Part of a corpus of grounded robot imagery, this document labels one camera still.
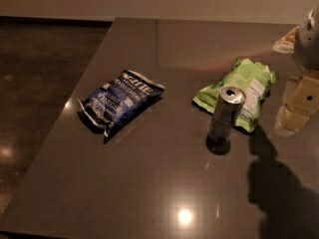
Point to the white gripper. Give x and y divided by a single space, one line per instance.
307 47

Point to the silver redbull can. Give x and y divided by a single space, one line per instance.
230 101

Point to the green chip bag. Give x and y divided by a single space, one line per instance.
254 78

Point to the blue kettle chip bag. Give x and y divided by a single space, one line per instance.
117 102

